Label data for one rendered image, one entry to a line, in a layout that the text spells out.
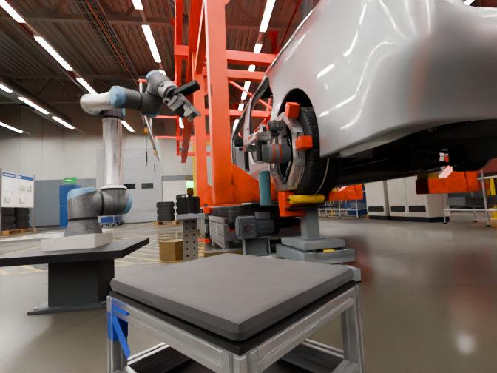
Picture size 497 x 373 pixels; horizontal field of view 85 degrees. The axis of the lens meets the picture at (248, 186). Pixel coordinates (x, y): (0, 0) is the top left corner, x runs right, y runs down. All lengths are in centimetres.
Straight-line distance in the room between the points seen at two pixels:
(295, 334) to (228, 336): 12
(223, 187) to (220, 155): 27
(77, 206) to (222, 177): 108
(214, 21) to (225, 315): 263
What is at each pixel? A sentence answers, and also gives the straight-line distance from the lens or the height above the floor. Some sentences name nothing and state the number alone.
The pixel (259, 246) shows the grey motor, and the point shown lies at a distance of 233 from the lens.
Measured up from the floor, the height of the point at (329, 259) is 12.
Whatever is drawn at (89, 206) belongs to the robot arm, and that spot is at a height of 52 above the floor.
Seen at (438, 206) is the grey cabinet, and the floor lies 30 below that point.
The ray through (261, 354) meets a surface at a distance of 40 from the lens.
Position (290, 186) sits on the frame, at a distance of 185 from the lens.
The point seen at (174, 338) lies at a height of 28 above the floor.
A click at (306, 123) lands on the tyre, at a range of 182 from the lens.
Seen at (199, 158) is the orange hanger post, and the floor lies 126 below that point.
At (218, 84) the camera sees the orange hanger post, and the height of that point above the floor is 154.
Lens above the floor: 47
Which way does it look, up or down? 4 degrees up
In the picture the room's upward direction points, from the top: 3 degrees counter-clockwise
